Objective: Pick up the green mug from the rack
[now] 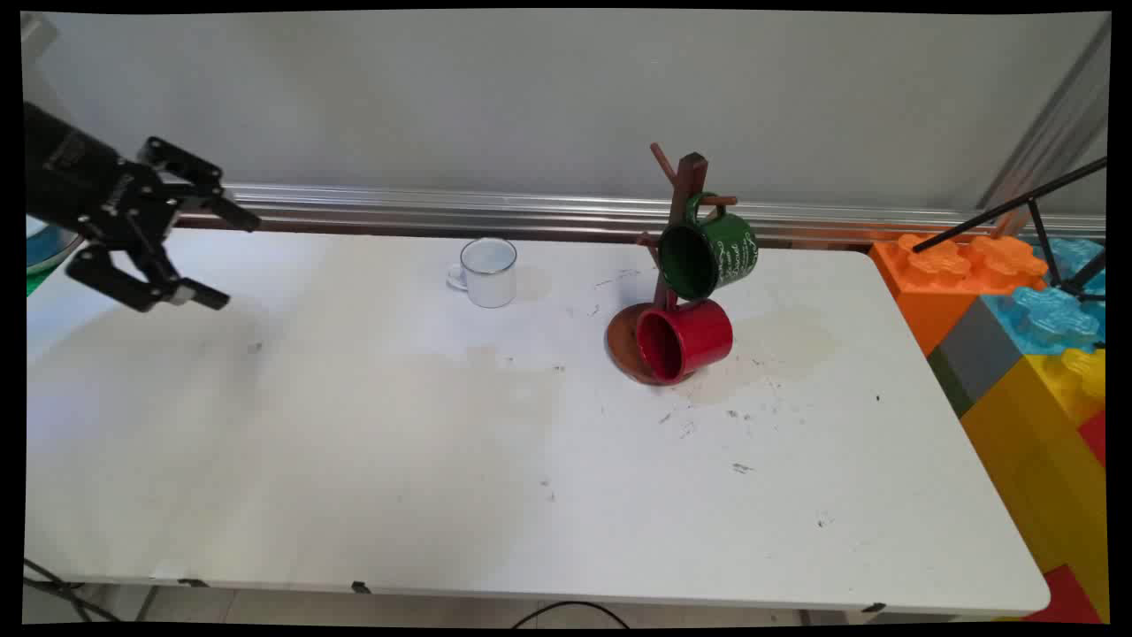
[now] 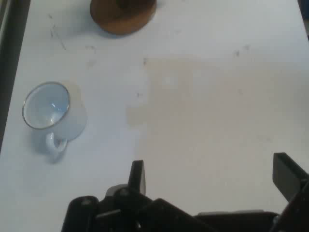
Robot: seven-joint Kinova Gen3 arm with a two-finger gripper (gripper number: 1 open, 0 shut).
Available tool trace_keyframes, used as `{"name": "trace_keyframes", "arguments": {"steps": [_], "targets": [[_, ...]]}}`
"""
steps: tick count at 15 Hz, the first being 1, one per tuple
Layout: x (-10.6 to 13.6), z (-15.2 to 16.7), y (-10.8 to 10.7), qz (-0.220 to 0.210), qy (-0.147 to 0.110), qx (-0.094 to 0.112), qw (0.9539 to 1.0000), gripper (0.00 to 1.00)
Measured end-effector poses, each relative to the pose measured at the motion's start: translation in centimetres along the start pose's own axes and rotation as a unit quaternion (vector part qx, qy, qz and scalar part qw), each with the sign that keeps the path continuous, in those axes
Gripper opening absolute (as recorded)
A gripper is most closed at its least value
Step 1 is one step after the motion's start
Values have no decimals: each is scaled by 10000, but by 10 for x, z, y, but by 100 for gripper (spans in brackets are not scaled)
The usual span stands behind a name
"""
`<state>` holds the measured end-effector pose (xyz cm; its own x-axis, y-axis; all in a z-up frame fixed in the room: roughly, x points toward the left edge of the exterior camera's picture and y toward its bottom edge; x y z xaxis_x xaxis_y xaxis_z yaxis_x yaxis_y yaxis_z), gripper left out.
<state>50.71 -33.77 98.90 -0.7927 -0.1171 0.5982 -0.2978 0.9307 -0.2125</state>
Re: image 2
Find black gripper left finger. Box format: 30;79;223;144
60;159;211;232

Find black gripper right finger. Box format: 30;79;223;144
267;152;309;232

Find white glass mug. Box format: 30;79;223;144
22;81;88;163

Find brown wooden mug tree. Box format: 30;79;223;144
89;0;157;34

